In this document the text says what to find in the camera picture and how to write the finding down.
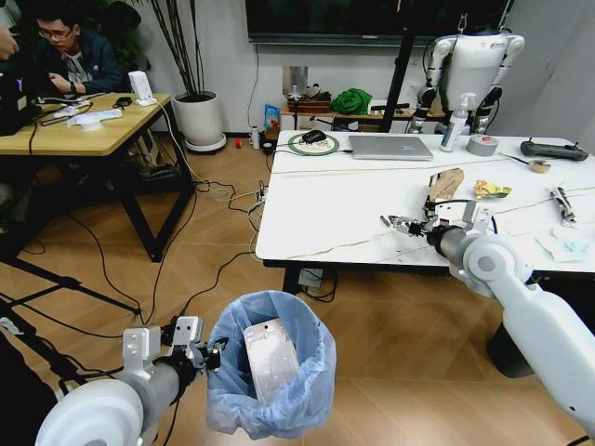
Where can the grey power box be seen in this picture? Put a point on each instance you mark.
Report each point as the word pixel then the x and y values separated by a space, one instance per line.
pixel 310 279

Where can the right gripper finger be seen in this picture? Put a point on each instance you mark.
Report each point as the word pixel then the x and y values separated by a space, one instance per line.
pixel 400 224
pixel 431 209

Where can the white power strip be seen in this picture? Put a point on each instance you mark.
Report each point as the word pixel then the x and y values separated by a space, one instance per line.
pixel 260 195

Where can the clear spray bottle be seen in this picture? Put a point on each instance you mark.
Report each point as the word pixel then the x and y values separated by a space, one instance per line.
pixel 452 130

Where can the trash bin with blue bag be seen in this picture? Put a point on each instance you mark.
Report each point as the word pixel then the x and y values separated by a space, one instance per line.
pixel 283 413

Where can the yellow crumpled wrapper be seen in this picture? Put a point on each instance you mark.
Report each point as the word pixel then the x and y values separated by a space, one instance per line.
pixel 490 189

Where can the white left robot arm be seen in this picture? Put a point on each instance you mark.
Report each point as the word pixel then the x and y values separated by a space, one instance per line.
pixel 93 409

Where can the brown box of items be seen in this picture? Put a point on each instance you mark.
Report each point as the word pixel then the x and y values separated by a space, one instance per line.
pixel 309 103

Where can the person's hand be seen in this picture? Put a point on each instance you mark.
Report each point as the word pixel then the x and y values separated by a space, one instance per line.
pixel 7 44

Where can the wooden desk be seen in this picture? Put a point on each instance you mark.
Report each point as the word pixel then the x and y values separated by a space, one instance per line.
pixel 93 139

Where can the black power adapter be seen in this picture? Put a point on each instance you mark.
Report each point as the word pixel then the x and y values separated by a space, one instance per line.
pixel 122 102

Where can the tall green plant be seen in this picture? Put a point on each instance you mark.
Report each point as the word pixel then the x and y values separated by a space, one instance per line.
pixel 183 51

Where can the black box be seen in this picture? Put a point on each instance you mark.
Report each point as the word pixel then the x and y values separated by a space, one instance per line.
pixel 14 102

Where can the dark crumpled wrapper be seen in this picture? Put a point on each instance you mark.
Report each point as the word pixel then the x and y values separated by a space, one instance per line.
pixel 563 206

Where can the white humanoid robot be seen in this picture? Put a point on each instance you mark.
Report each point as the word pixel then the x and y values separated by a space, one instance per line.
pixel 474 60

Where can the white plant pot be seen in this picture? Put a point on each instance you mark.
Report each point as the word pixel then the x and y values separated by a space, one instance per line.
pixel 199 121

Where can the black remote controller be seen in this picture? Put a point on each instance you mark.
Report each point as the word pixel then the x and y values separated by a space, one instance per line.
pixel 553 151

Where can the white table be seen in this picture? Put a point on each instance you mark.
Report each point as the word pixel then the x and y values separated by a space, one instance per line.
pixel 339 209

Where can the person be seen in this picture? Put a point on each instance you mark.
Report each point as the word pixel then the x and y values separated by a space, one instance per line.
pixel 76 60

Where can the small brown tape roll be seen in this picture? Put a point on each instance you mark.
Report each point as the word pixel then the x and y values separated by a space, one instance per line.
pixel 540 166

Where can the white papers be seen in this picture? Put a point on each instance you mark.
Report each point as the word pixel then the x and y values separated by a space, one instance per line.
pixel 65 111

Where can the black computer mouse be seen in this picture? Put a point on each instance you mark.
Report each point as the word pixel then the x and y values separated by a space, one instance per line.
pixel 314 136

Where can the green cloth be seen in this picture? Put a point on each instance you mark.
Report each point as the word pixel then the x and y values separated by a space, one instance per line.
pixel 352 101

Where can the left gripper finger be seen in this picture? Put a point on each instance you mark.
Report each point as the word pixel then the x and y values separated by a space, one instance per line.
pixel 214 363
pixel 218 347

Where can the red small item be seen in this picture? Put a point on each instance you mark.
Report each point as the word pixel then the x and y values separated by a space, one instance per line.
pixel 238 143

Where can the silver laptop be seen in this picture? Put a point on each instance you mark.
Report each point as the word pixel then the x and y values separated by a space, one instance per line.
pixel 390 148

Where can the thin dark brush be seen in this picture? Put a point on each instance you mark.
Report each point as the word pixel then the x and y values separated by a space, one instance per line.
pixel 513 158

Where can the black wall screen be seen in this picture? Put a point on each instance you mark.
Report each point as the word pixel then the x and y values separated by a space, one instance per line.
pixel 372 18

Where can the grey duct tape roll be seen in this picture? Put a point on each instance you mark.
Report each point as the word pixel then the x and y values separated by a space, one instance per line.
pixel 481 146

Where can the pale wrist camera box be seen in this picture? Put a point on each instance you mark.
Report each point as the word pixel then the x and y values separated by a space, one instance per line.
pixel 450 212
pixel 188 331

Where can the black tripod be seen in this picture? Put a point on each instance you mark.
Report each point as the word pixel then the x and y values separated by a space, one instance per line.
pixel 70 283

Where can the brown paper bag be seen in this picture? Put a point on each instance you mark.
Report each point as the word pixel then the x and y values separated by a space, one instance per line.
pixel 446 183

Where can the black stand pole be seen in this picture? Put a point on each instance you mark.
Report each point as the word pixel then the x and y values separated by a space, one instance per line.
pixel 395 83

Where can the white upright device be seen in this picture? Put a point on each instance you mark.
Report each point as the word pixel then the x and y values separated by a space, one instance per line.
pixel 141 87

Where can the white tissue packet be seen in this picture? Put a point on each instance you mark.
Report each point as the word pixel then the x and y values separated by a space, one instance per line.
pixel 564 246

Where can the silver flat panel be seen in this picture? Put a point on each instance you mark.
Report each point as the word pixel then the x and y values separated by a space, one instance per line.
pixel 272 358

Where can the round green white mouse pad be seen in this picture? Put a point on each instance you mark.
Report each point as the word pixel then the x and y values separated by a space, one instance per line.
pixel 321 148

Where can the blue picture book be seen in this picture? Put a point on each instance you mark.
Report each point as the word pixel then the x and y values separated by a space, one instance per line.
pixel 272 117

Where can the white small bottle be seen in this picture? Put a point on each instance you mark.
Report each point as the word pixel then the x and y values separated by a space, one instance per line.
pixel 256 138

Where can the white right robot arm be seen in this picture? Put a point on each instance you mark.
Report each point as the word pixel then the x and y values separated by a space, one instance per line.
pixel 534 320

